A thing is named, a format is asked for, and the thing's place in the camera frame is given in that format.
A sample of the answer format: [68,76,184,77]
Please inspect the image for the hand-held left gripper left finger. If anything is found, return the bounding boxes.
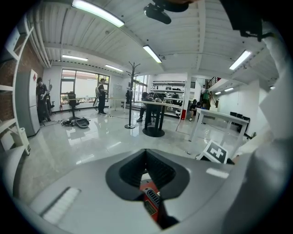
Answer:
[16,148,161,234]

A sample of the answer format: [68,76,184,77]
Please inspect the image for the round beige table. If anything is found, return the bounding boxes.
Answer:
[136,100,171,138]

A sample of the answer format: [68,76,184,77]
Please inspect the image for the light wooden long table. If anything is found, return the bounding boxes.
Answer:
[107,97,126,115]

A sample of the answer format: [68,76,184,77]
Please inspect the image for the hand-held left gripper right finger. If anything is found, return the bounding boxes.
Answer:
[146,148,234,234]

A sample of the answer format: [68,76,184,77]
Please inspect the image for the dark staircase with railing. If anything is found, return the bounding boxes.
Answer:
[201,76,222,110]

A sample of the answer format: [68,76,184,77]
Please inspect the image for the black framed window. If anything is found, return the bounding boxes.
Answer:
[60,68,110,108]

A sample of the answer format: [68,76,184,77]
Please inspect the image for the black head-mounted camera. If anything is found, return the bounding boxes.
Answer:
[143,2,172,25]

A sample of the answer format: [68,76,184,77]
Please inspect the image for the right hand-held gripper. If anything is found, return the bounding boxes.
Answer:
[195,139,235,165]

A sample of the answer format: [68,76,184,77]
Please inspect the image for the black framed glass door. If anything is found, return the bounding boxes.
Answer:
[131,74,149,107]

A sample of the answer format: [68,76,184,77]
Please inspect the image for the white shelf rack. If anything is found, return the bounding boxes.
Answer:
[0,25,35,156]

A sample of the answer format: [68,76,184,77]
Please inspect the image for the small white appliance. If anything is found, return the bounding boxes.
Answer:
[18,127,31,156]

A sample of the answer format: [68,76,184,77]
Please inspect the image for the black office chair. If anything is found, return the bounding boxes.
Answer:
[68,91,81,121]

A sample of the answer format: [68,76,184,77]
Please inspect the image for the black clamped device box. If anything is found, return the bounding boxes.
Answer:
[219,0,264,42]

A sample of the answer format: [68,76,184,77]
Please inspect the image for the white support column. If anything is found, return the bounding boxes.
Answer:
[185,73,192,119]

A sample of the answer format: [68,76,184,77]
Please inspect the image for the person's right forearm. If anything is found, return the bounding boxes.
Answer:
[234,132,275,160]

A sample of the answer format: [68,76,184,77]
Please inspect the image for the person's white shirt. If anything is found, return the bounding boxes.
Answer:
[258,20,293,147]

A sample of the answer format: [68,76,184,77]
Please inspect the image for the grey plastic seat shell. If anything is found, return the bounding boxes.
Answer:
[75,118,90,128]

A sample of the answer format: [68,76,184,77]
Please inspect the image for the white storage shelving unit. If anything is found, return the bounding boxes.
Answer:
[151,80,187,118]

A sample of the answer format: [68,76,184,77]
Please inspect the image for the white ceiling pipe bundle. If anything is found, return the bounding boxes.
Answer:
[29,18,52,68]

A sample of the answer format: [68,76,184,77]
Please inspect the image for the grey refrigerator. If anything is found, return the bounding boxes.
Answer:
[15,69,41,138]

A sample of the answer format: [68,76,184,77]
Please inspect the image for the dark hanging jacket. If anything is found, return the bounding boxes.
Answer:
[125,89,134,107]

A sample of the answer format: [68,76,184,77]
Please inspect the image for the white rectangular table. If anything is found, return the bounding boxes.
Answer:
[187,107,250,155]

